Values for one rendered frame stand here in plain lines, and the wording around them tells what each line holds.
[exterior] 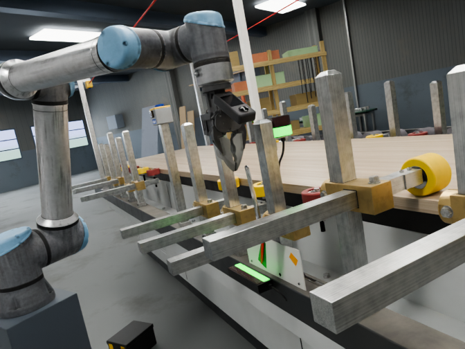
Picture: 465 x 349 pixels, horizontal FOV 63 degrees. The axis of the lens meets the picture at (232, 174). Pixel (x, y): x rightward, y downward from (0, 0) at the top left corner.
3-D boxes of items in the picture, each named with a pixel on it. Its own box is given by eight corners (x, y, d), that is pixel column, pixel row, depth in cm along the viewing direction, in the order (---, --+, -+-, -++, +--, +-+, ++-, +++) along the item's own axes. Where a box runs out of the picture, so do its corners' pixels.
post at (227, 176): (242, 270, 119) (212, 118, 112) (236, 267, 122) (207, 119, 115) (252, 266, 121) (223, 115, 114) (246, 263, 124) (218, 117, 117)
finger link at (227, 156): (226, 169, 98) (219, 135, 97) (236, 171, 93) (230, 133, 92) (215, 172, 97) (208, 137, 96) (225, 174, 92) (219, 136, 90)
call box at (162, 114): (158, 126, 155) (153, 107, 154) (153, 127, 161) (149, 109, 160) (174, 123, 158) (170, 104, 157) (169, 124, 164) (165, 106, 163)
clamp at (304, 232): (294, 242, 88) (290, 220, 87) (263, 230, 100) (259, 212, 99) (313, 234, 90) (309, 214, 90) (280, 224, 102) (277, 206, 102)
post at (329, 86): (362, 318, 74) (326, 70, 67) (349, 311, 78) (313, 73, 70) (375, 311, 76) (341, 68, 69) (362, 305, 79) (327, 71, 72)
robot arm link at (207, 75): (237, 59, 90) (200, 64, 85) (241, 81, 90) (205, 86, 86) (221, 67, 98) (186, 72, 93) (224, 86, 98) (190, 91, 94)
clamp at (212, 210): (207, 219, 132) (203, 205, 132) (192, 214, 144) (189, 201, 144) (222, 214, 135) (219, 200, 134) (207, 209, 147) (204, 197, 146)
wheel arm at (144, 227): (124, 242, 123) (121, 229, 122) (122, 239, 126) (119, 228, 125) (239, 206, 142) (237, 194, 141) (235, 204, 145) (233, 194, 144)
